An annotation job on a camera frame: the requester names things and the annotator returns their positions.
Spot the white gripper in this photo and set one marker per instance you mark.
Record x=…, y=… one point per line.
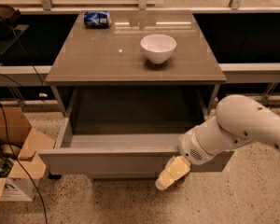
x=189, y=147

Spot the grey top drawer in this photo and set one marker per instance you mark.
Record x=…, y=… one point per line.
x=123, y=132

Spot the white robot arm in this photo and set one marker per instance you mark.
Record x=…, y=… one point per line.
x=238, y=120

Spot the grey drawer cabinet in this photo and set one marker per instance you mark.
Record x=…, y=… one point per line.
x=114, y=57

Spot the open cardboard box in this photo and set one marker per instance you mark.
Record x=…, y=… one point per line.
x=28, y=169

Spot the white ceramic bowl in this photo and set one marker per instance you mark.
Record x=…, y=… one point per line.
x=158, y=48

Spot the black table leg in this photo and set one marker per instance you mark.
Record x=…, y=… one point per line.
x=54, y=177

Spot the blue snack packet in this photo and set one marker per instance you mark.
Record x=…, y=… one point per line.
x=97, y=19

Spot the black device on shelf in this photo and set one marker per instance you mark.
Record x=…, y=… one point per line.
x=9, y=17

